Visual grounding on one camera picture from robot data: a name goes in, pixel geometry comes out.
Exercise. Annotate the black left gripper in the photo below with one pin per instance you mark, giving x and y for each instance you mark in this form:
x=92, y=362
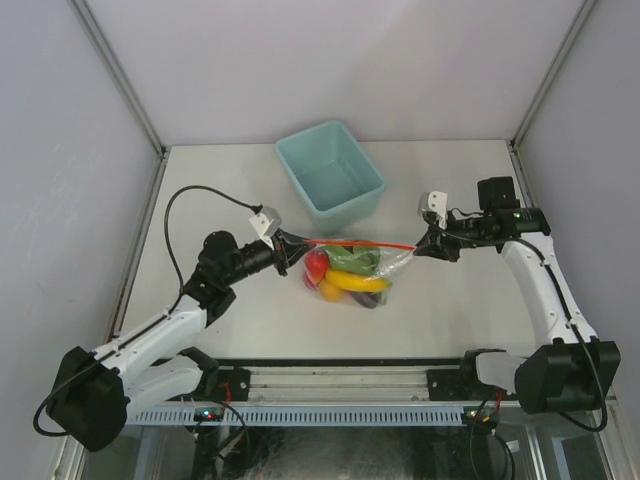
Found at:
x=287, y=249

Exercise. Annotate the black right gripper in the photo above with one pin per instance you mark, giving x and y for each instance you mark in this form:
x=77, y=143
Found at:
x=438, y=242

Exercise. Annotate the orange fake fruit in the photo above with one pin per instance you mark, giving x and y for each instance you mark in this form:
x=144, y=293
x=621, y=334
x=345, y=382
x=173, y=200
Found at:
x=329, y=291

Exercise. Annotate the yellow fake banana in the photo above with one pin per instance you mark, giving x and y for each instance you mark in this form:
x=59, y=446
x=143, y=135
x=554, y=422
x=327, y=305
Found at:
x=357, y=283

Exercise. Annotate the clear zip top bag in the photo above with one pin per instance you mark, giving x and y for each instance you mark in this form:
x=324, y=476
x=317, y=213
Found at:
x=394, y=257

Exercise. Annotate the purple fake eggplant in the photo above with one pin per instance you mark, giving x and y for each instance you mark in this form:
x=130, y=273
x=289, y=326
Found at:
x=366, y=300

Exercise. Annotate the green fake leafy vegetable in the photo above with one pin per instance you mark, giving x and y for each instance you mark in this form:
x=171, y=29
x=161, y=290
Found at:
x=361, y=260

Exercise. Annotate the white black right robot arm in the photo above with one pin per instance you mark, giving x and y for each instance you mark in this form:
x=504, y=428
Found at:
x=571, y=369

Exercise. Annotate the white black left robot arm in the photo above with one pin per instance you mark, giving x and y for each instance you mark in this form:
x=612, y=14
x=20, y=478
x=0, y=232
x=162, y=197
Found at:
x=96, y=392

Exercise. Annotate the light blue plastic bin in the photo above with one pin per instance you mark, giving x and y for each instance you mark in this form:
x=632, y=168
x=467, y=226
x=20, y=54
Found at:
x=334, y=177

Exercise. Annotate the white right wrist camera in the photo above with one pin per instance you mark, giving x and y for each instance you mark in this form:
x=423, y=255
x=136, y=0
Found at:
x=432, y=206

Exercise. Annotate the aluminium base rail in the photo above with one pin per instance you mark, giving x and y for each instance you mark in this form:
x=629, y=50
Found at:
x=395, y=384

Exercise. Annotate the slotted grey cable duct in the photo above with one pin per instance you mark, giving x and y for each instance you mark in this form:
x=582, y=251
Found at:
x=209, y=415

